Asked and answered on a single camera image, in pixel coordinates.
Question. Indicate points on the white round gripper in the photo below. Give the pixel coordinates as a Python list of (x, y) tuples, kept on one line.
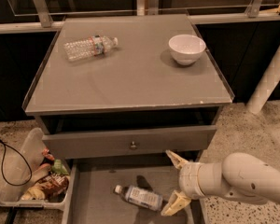
[(188, 179)]

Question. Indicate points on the blue plastic bottle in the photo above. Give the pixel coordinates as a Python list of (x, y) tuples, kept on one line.
[(140, 197)]

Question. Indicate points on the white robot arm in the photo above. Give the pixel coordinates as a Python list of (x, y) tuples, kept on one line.
[(240, 177)]

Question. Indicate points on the brass drawer knob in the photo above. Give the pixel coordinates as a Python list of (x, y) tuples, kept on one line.
[(133, 146)]

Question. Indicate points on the grey open middle drawer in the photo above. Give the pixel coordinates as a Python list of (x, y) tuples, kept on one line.
[(91, 198)]

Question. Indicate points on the grey drawer cabinet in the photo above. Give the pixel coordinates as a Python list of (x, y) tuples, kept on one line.
[(137, 85)]

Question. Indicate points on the grey top drawer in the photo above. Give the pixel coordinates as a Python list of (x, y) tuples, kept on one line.
[(66, 146)]

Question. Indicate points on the clear crinkled water bottle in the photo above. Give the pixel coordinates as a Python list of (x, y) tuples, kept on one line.
[(89, 47)]

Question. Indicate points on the green snack packet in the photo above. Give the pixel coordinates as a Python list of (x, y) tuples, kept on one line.
[(59, 168)]

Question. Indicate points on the brown snack bag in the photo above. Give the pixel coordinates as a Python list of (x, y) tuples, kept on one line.
[(53, 185)]

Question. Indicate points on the white ceramic bowl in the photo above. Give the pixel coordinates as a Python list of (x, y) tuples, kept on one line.
[(186, 49)]

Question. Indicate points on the red snack packet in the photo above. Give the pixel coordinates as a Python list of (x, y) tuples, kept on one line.
[(46, 153)]

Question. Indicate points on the clear plastic bin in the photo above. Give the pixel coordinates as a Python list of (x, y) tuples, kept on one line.
[(24, 171)]

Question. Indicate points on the yellow chip bag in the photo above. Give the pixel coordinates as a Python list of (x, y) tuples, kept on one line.
[(34, 193)]

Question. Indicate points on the horizontal metal ledge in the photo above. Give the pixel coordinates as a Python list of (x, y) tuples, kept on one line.
[(36, 27)]

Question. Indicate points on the white cylindrical post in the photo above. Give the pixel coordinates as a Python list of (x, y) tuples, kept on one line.
[(266, 86)]

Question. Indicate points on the right metal rail bracket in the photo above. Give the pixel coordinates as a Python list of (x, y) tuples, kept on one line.
[(253, 8)]

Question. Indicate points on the left metal rail bracket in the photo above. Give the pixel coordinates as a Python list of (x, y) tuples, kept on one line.
[(43, 13)]

